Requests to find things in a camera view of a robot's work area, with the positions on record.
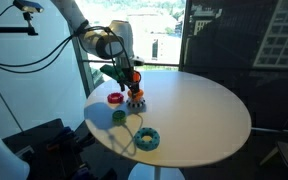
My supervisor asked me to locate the metal window railing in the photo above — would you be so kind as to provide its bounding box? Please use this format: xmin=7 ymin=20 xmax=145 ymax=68
xmin=81 ymin=58 xmax=180 ymax=68

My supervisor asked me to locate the red toy ring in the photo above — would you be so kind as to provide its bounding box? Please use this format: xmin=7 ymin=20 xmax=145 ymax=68
xmin=106 ymin=92 xmax=125 ymax=105

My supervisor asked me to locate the green toy ring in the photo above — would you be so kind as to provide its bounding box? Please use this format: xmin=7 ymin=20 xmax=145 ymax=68
xmin=111 ymin=109 xmax=128 ymax=124

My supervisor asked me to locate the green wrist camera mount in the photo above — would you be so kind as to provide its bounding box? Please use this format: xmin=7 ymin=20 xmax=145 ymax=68
xmin=99 ymin=63 xmax=124 ymax=82

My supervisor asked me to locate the blue and orange bar clamp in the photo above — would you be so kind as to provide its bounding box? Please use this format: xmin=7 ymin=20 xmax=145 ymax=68
xmin=71 ymin=165 xmax=92 ymax=180
xmin=46 ymin=125 xmax=76 ymax=152

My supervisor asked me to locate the black camera stand boom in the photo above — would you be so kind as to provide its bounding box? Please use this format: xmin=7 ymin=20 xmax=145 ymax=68
xmin=0 ymin=11 xmax=40 ymax=37

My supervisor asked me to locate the blue ring with dark dots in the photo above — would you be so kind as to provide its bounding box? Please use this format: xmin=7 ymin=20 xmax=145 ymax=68
xmin=133 ymin=126 xmax=161 ymax=152

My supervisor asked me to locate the white rounded machine cover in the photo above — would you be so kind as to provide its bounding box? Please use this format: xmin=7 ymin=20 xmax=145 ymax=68
xmin=0 ymin=115 xmax=31 ymax=180

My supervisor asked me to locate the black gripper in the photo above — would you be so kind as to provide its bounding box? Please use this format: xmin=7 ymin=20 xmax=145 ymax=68
xmin=117 ymin=65 xmax=142 ymax=95

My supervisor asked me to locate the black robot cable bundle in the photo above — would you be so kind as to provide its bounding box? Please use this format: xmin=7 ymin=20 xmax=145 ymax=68
xmin=0 ymin=19 xmax=142 ymax=75

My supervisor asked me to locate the black perforated base board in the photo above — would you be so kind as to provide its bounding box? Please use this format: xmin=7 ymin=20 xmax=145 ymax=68
xmin=2 ymin=117 xmax=119 ymax=180

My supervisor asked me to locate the camera on stand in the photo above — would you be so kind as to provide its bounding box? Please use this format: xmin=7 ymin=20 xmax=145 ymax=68
xmin=12 ymin=0 xmax=45 ymax=14

